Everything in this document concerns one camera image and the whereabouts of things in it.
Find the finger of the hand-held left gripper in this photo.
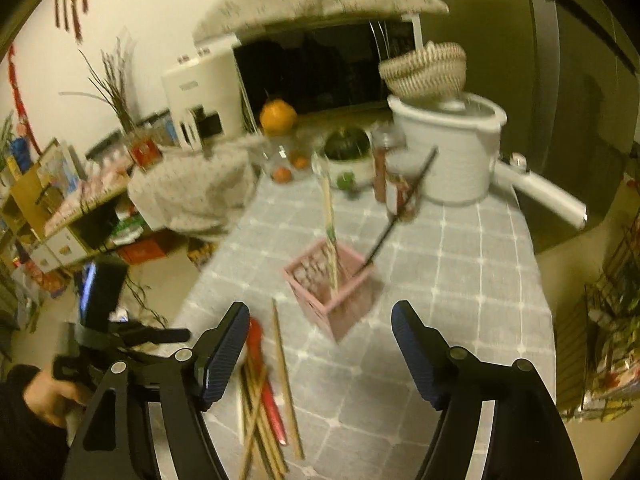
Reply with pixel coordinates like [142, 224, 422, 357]
[122, 327, 192, 347]

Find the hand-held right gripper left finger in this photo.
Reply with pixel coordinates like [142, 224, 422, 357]
[62, 301, 251, 480]

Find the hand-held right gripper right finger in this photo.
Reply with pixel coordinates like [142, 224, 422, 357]
[391, 300, 584, 480]

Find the red spoon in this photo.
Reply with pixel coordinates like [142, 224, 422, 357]
[247, 317, 289, 447]

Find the pink utensil holder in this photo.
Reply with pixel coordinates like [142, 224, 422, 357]
[282, 239, 377, 344]

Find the person's left forearm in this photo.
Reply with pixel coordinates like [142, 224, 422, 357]
[0, 364, 71, 480]

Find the person's left hand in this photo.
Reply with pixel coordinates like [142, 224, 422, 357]
[24, 369, 93, 429]

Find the grey checkered tablecloth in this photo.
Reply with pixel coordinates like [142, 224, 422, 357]
[172, 170, 558, 480]

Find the cluttered low shelf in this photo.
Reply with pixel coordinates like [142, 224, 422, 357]
[0, 110, 176, 311]

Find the red tin box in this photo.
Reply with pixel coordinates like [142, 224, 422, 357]
[127, 136, 162, 170]

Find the black chopstick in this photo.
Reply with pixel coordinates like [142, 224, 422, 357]
[366, 147, 439, 267]

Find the red spice jar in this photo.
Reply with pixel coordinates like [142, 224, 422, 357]
[371, 127, 421, 221]

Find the white bowl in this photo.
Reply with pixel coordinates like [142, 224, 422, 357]
[320, 152, 377, 190]

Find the glass jar with small oranges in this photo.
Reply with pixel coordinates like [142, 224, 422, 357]
[257, 132, 313, 183]

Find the dried plant bunch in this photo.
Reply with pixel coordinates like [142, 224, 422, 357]
[59, 35, 146, 133]

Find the white electric pot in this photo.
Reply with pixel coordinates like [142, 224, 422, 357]
[387, 91, 589, 231]

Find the white air fryer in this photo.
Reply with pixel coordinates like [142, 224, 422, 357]
[161, 46, 247, 152]

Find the green pumpkin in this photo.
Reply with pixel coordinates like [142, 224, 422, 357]
[324, 126, 372, 161]

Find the large orange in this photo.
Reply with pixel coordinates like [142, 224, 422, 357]
[259, 98, 298, 137]

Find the black microwave oven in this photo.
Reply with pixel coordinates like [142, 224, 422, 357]
[231, 19, 421, 131]

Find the grey refrigerator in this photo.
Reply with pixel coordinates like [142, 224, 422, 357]
[407, 0, 640, 256]

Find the floral microwave cover cloth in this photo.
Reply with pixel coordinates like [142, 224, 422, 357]
[192, 0, 451, 46]

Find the wooden handled spoon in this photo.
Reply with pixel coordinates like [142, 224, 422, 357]
[311, 152, 341, 293]

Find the wire storage rack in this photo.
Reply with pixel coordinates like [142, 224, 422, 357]
[557, 175, 640, 423]

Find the woven rope basket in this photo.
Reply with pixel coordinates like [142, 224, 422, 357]
[378, 41, 468, 101]

